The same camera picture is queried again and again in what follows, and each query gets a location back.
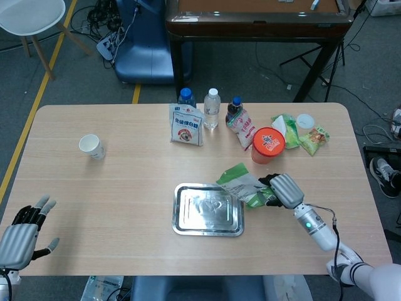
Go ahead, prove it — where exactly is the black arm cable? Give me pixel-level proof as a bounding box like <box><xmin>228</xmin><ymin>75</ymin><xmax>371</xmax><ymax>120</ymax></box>
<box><xmin>308</xmin><ymin>205</ymin><xmax>345</xmax><ymax>301</ymax></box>

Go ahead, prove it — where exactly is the green snack packet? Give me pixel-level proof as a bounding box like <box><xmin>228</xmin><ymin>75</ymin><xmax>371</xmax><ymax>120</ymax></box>
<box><xmin>298</xmin><ymin>125</ymin><xmax>331</xmax><ymax>157</ymax></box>

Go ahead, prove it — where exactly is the white paper cup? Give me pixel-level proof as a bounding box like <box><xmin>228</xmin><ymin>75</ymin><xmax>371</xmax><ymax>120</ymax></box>
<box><xmin>78</xmin><ymin>134</ymin><xmax>107</xmax><ymax>161</ymax></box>

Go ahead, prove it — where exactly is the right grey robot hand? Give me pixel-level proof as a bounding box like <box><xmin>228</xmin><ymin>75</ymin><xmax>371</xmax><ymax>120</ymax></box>
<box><xmin>255</xmin><ymin>172</ymin><xmax>305</xmax><ymax>209</ymax></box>

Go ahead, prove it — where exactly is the grey floor cable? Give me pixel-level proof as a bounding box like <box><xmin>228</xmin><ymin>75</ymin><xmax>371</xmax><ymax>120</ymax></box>
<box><xmin>363</xmin><ymin>124</ymin><xmax>396</xmax><ymax>145</ymax></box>

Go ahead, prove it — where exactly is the white power strip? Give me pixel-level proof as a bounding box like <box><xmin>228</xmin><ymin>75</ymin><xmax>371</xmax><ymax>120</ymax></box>
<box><xmin>96</xmin><ymin>26</ymin><xmax>126</xmax><ymax>62</ymax></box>

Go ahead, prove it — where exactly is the white round plastic lid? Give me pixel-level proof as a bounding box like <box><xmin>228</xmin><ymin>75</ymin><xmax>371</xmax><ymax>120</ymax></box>
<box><xmin>296</xmin><ymin>113</ymin><xmax>315</xmax><ymax>129</ymax></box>

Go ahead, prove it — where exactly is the crumpled green white packet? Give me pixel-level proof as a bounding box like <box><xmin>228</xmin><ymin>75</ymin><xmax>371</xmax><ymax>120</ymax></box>
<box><xmin>270</xmin><ymin>114</ymin><xmax>301</xmax><ymax>150</ymax></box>

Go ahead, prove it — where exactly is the blue machine base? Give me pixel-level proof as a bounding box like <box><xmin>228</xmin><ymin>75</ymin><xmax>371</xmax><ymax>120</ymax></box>
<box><xmin>113</xmin><ymin>0</ymin><xmax>192</xmax><ymax>85</ymax></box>

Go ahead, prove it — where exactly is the white chassis cover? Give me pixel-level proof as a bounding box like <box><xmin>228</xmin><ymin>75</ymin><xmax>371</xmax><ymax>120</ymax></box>
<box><xmin>262</xmin><ymin>275</ymin><xmax>314</xmax><ymax>301</ymax></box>

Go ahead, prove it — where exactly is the black grey sneaker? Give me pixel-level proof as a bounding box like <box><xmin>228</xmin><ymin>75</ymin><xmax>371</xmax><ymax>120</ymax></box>
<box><xmin>369</xmin><ymin>157</ymin><xmax>401</xmax><ymax>199</ymax></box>

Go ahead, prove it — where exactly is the rectangular metal tray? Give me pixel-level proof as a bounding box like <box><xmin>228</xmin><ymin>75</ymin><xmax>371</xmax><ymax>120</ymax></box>
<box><xmin>172</xmin><ymin>182</ymin><xmax>246</xmax><ymax>238</ymax></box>

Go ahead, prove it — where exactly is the tangle of black cables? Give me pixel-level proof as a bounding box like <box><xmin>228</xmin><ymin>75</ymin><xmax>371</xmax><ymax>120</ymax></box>
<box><xmin>70</xmin><ymin>0</ymin><xmax>126</xmax><ymax>41</ymax></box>

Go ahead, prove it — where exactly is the blue robot chassis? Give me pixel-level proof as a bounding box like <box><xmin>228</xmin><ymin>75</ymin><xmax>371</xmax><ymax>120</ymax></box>
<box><xmin>130</xmin><ymin>275</ymin><xmax>267</xmax><ymax>301</ymax></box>

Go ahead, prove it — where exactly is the white chair with wooden legs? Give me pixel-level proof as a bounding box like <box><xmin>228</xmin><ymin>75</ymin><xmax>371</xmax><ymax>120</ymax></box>
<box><xmin>0</xmin><ymin>0</ymin><xmax>94</xmax><ymax>81</ymax></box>

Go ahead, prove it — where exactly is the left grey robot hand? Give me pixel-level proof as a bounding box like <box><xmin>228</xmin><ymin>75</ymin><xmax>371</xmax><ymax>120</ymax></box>
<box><xmin>0</xmin><ymin>194</ymin><xmax>60</xmax><ymax>270</ymax></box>

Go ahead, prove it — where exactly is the white pink shoe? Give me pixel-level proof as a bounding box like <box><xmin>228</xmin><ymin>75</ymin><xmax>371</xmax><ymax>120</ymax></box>
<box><xmin>390</xmin><ymin>108</ymin><xmax>401</xmax><ymax>139</ymax></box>

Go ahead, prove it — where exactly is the blue-capped dark drink bottle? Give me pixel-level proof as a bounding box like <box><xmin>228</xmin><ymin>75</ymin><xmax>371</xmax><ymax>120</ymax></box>
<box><xmin>225</xmin><ymin>95</ymin><xmax>244</xmax><ymax>126</ymax></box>

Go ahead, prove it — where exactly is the dark brown mahjong table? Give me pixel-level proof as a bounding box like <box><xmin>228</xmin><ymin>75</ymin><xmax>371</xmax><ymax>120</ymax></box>
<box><xmin>165</xmin><ymin>0</ymin><xmax>355</xmax><ymax>103</ymax></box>

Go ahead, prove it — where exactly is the white sugar bag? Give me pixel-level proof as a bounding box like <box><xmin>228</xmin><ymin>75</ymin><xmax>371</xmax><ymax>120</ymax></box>
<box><xmin>169</xmin><ymin>103</ymin><xmax>205</xmax><ymax>147</ymax></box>

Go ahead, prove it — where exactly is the orange lidded tub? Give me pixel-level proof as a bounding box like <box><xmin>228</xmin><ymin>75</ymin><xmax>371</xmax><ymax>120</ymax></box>
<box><xmin>250</xmin><ymin>127</ymin><xmax>288</xmax><ymax>166</ymax></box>

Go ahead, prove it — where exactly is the green snack bag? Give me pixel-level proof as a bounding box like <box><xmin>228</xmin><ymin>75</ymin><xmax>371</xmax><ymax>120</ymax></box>
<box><xmin>216</xmin><ymin>162</ymin><xmax>278</xmax><ymax>211</ymax></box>

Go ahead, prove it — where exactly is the black tripod stand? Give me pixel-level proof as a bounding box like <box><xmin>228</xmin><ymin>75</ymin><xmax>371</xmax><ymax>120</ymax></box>
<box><xmin>279</xmin><ymin>39</ymin><xmax>346</xmax><ymax>103</ymax></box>

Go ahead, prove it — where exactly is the black flat box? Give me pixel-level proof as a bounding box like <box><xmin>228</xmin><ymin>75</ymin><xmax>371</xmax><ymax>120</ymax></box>
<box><xmin>363</xmin><ymin>145</ymin><xmax>401</xmax><ymax>164</ymax></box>

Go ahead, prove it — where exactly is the white-capped clear water bottle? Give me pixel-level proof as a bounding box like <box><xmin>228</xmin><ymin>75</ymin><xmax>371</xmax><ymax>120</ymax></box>
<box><xmin>203</xmin><ymin>88</ymin><xmax>222</xmax><ymax>130</ymax></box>

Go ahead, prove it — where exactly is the blue-capped bottle, clear body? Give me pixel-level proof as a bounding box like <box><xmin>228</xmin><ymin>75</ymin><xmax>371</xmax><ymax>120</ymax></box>
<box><xmin>177</xmin><ymin>87</ymin><xmax>197</xmax><ymax>109</ymax></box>

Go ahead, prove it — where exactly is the white red snack packet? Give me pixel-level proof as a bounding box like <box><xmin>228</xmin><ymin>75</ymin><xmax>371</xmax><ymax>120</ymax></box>
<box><xmin>227</xmin><ymin>109</ymin><xmax>258</xmax><ymax>152</ymax></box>

